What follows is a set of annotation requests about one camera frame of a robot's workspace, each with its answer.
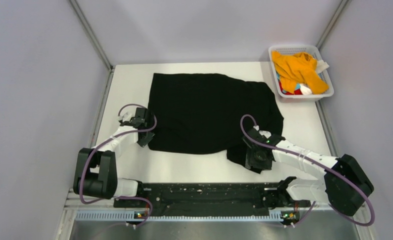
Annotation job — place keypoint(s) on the red blue cloth in basket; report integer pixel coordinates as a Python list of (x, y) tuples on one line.
[(289, 87)]

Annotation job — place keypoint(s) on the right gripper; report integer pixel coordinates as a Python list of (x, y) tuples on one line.
[(251, 160)]

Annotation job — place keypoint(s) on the white cloth in basket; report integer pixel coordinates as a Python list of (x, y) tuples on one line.
[(321, 66)]

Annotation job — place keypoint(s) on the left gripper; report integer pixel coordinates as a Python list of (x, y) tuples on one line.
[(142, 142)]

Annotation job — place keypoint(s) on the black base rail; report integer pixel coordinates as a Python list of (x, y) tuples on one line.
[(212, 199)]

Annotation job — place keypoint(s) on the orange t shirt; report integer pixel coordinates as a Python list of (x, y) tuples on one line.
[(301, 68)]

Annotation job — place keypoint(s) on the white plastic basket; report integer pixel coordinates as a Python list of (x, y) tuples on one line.
[(290, 49)]

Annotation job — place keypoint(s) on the white cable duct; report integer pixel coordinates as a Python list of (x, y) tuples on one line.
[(128, 215)]

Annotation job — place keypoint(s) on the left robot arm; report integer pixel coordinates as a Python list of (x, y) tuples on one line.
[(96, 175)]

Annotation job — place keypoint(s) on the black t shirt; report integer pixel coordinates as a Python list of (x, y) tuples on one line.
[(206, 113)]

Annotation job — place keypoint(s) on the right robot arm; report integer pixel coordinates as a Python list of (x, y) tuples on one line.
[(337, 181)]

